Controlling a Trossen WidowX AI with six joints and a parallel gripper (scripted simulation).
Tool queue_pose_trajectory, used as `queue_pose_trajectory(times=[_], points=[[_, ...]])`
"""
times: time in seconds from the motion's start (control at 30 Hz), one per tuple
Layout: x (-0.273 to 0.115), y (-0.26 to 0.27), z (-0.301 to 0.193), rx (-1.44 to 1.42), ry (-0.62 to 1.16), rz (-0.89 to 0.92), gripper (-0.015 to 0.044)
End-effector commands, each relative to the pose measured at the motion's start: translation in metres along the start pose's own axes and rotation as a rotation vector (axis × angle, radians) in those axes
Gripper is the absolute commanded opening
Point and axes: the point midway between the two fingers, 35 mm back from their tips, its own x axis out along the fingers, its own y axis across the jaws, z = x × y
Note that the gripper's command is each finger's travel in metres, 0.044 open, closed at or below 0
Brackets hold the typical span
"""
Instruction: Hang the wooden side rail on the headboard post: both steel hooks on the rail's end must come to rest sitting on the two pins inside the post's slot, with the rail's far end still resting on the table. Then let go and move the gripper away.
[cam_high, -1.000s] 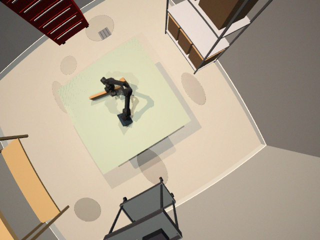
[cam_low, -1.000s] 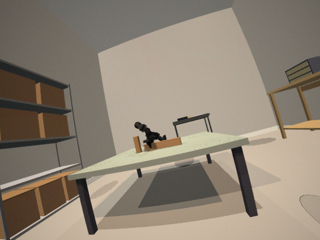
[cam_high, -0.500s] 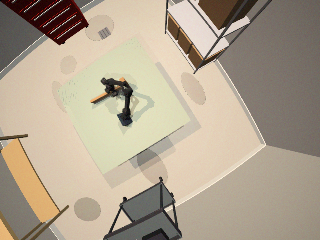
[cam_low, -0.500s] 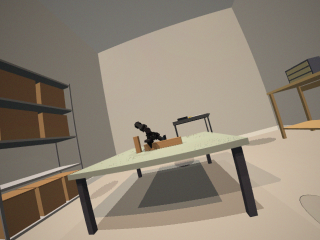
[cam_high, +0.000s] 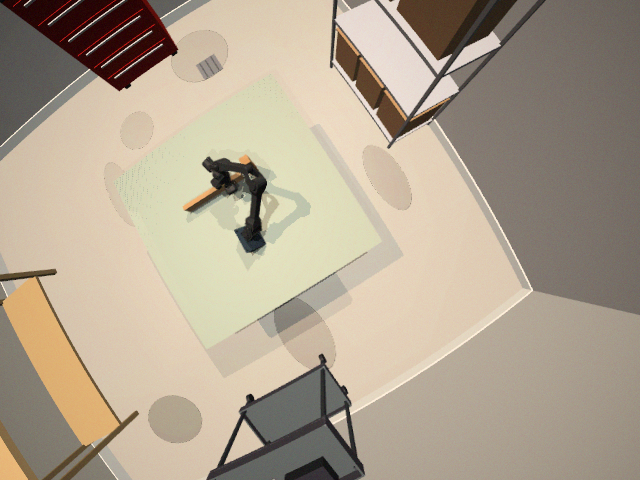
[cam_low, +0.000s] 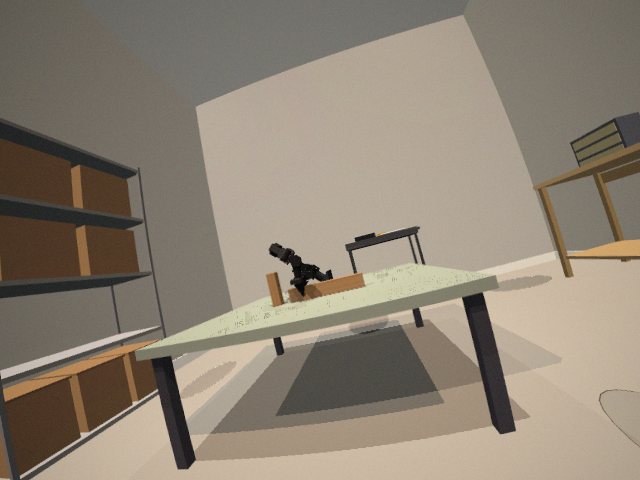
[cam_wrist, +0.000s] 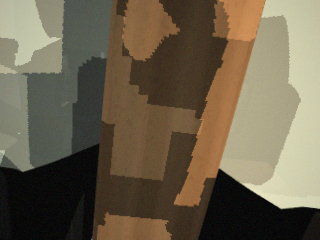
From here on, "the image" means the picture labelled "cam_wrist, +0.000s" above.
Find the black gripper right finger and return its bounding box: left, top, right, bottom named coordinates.
left=198, top=169, right=320, bottom=240

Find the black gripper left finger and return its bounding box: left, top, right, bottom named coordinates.
left=0, top=144, right=99, bottom=240

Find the brown wooden plank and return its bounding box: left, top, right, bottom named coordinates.
left=92, top=0, right=266, bottom=240

